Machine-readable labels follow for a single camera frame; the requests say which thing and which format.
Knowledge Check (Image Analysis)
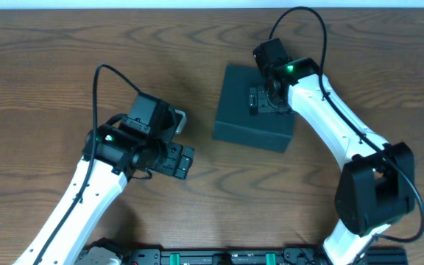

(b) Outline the dark green box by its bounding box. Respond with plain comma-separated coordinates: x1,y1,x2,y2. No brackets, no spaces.
213,65,295,153

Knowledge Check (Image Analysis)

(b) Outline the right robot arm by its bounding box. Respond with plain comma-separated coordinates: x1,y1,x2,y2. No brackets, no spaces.
255,54,420,264

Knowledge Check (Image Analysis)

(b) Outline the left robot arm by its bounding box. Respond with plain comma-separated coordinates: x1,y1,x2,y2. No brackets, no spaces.
16,123,194,264

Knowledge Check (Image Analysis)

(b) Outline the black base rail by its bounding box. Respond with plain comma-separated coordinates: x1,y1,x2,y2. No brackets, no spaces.
75,238,409,265

